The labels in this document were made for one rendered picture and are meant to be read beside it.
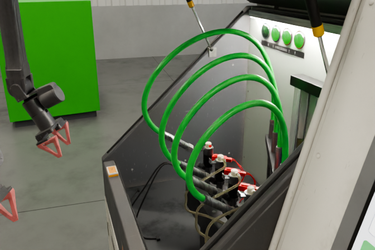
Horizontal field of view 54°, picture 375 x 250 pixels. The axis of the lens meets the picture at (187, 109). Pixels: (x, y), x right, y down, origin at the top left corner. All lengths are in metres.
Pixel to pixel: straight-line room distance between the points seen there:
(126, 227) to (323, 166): 0.54
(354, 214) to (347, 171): 0.06
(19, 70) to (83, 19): 2.92
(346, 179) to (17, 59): 0.98
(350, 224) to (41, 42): 3.77
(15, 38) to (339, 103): 0.93
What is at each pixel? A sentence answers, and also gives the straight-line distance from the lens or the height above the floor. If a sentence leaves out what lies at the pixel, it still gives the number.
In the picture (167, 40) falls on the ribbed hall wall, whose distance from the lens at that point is 7.55.
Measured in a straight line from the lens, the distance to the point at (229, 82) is 0.79.
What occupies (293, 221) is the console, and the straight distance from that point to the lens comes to 0.71.
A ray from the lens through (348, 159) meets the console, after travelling 0.62.
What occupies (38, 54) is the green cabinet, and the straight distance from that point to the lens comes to 4.14.
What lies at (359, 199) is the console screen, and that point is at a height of 1.25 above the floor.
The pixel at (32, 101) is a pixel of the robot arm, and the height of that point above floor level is 1.17.
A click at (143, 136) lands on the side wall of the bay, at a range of 1.30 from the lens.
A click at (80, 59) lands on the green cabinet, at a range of 4.18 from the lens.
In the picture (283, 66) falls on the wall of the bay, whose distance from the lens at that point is 1.17.
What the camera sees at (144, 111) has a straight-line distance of 0.92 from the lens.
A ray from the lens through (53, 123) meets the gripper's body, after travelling 1.29.
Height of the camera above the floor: 1.55
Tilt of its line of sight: 20 degrees down
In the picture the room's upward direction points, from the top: straight up
